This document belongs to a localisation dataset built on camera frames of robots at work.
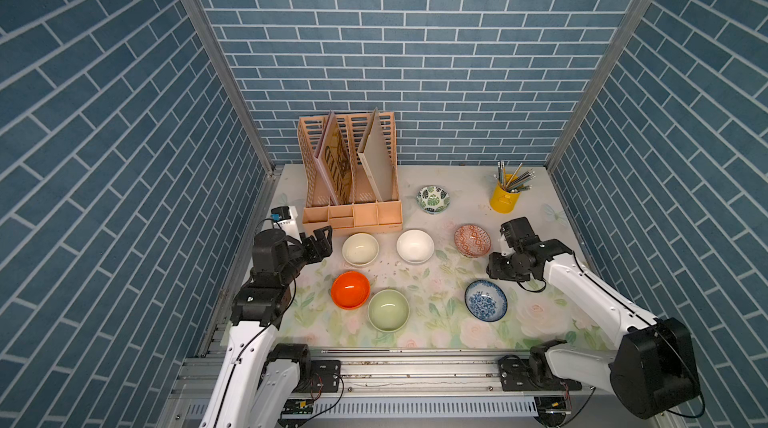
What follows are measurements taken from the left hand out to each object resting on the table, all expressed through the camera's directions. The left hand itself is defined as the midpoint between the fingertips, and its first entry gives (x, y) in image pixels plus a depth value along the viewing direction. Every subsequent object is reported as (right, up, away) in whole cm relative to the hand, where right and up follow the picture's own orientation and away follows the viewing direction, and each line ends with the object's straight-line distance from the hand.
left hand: (327, 230), depth 74 cm
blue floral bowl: (+43, -22, +12) cm, 50 cm away
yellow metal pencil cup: (+54, +6, +28) cm, 61 cm away
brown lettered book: (-3, +20, +20) cm, 28 cm away
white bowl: (+23, -8, +22) cm, 33 cm away
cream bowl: (+6, -9, +20) cm, 23 cm away
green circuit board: (-7, -43, -2) cm, 44 cm away
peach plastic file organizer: (+7, +3, +25) cm, 26 cm away
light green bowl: (+15, -24, +10) cm, 30 cm away
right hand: (+46, -13, +11) cm, 49 cm away
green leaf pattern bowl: (+31, +7, +34) cm, 46 cm away
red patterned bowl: (+42, -6, +25) cm, 49 cm away
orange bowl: (+4, -19, +11) cm, 22 cm away
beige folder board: (+10, +22, +23) cm, 34 cm away
